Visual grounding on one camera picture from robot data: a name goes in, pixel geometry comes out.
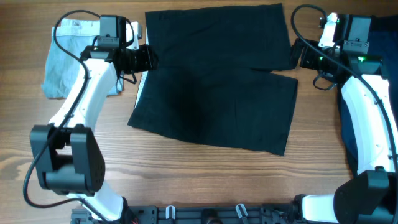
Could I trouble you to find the black shorts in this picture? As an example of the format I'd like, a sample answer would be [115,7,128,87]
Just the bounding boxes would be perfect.
[128,4,298,156]

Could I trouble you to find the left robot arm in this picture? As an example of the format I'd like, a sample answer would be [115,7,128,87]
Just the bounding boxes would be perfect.
[25,15,158,223]

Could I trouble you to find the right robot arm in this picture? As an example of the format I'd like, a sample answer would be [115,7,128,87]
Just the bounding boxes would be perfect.
[294,13,397,223]

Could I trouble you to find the folded light blue shorts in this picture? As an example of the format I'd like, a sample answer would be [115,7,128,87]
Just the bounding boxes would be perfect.
[41,17,125,100]

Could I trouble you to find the blue t-shirt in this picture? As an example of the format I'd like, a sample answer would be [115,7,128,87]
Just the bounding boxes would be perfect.
[337,31,397,177]

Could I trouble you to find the left black cable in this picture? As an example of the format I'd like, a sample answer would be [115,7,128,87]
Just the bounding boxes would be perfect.
[22,9,137,223]

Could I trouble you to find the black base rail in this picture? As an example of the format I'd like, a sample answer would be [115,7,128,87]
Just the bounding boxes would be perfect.
[70,203,305,224]

